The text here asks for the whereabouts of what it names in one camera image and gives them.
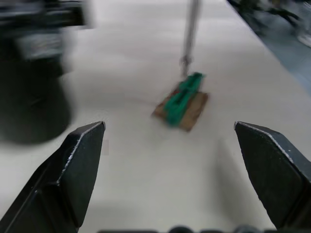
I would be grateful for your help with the brown wooden board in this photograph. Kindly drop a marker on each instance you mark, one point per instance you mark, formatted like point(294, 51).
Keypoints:
point(195, 112)

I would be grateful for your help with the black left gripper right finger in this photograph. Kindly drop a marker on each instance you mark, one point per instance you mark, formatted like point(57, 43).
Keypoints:
point(274, 174)

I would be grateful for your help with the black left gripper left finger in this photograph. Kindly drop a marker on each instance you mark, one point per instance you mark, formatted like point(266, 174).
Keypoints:
point(60, 189)

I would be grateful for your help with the green plastic finger piece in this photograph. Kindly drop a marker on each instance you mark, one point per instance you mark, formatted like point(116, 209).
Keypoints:
point(181, 102)

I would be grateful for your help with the large black object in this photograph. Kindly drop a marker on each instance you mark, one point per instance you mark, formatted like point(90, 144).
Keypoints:
point(29, 102)

